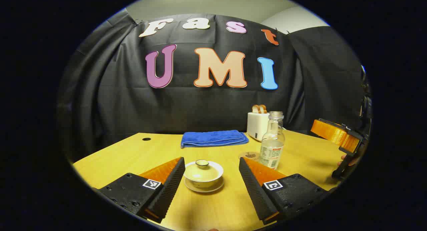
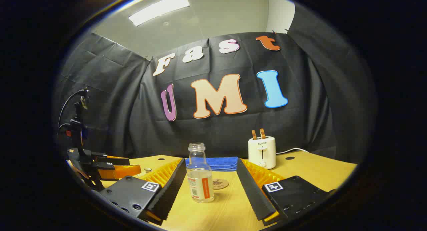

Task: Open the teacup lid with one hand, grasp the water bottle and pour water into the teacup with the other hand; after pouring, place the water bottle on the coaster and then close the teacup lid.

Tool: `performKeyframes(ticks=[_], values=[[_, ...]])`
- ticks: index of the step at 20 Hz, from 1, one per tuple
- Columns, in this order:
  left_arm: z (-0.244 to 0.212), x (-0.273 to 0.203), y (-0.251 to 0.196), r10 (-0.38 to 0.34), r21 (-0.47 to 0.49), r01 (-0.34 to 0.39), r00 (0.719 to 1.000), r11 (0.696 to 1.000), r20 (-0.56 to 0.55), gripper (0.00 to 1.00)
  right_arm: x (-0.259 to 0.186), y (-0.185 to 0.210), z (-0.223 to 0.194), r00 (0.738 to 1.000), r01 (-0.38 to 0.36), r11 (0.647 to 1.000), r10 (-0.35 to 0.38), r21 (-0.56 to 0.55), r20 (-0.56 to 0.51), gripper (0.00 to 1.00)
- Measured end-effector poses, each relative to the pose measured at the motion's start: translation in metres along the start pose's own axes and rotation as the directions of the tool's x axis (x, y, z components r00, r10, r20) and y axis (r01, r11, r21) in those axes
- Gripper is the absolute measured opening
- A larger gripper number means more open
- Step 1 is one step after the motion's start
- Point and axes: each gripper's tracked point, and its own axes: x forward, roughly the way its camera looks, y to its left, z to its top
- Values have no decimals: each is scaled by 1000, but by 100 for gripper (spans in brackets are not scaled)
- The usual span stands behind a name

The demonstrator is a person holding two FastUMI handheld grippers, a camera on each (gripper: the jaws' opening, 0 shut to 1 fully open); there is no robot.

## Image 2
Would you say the white toaster power cable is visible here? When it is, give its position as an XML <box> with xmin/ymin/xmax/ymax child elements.
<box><xmin>276</xmin><ymin>147</ymin><xmax>311</xmax><ymax>155</ymax></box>

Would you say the ceiling light panel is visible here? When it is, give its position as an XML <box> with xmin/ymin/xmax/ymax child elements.
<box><xmin>128</xmin><ymin>0</ymin><xmax>190</xmax><ymax>27</ymax></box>

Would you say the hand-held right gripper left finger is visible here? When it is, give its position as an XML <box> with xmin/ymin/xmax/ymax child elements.
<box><xmin>99</xmin><ymin>158</ymin><xmax>187</xmax><ymax>226</ymax></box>

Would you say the round brown coaster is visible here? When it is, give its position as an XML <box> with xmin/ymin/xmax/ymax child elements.
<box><xmin>212</xmin><ymin>179</ymin><xmax>230</xmax><ymax>190</ymax></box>

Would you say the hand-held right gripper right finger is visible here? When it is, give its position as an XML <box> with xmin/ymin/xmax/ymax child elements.
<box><xmin>236</xmin><ymin>158</ymin><xmax>337</xmax><ymax>226</ymax></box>

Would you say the black backdrop cloth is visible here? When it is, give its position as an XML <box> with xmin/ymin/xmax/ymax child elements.
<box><xmin>53</xmin><ymin>3</ymin><xmax>378</xmax><ymax>165</ymax></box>

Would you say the white toaster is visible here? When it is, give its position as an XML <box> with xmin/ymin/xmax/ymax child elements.
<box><xmin>248</xmin><ymin>136</ymin><xmax>277</xmax><ymax>170</ymax></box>

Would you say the folded blue towel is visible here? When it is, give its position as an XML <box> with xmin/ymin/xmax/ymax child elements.
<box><xmin>185</xmin><ymin>157</ymin><xmax>239</xmax><ymax>172</ymax></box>

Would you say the clear glass water bottle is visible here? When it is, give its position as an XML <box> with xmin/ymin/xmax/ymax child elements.
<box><xmin>186</xmin><ymin>143</ymin><xmax>216</xmax><ymax>204</ymax></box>

